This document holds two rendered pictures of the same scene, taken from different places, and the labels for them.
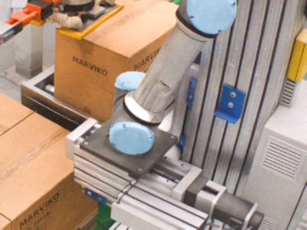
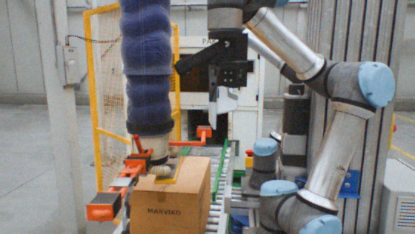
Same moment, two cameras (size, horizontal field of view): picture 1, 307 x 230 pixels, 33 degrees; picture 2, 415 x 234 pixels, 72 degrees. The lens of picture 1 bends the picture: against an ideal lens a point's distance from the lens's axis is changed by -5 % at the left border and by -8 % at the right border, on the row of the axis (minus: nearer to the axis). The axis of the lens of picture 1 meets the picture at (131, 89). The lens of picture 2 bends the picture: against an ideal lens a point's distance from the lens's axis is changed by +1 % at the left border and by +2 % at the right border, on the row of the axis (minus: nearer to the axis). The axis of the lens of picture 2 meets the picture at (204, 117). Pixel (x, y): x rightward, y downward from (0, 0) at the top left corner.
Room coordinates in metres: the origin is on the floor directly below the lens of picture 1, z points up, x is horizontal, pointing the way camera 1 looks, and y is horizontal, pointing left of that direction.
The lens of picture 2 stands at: (0.60, 0.54, 1.66)
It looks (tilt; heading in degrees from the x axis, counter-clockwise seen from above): 11 degrees down; 337
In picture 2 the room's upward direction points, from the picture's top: straight up
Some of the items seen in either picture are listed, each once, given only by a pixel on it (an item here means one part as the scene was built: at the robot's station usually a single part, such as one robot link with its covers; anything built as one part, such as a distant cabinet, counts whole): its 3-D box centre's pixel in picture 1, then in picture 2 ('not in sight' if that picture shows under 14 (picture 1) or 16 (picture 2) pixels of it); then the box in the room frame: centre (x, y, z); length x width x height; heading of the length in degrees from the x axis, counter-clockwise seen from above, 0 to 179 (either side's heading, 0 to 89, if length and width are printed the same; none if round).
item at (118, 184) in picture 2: (1, 33); (121, 186); (1.55, 0.46, 1.24); 0.07 x 0.07 x 0.04; 66
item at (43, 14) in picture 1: (38, 8); (138, 163); (1.74, 0.37, 1.24); 0.10 x 0.08 x 0.06; 66
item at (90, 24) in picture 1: (93, 14); (170, 165); (1.93, 0.18, 1.14); 0.34 x 0.10 x 0.05; 156
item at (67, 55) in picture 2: not in sight; (69, 65); (3.11, 0.64, 1.62); 0.20 x 0.05 x 0.30; 149
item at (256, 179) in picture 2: not in sight; (264, 175); (1.74, -0.26, 1.09); 0.15 x 0.15 x 0.10
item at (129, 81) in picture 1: (134, 97); (279, 202); (1.30, -0.01, 1.20); 0.13 x 0.12 x 0.14; 1
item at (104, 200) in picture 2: not in sight; (104, 205); (1.43, 0.52, 1.24); 0.08 x 0.07 x 0.05; 156
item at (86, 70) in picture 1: (125, 54); (176, 199); (2.31, 0.04, 0.75); 0.60 x 0.40 x 0.40; 150
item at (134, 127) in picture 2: not in sight; (150, 123); (1.97, 0.26, 1.36); 0.23 x 0.23 x 0.04
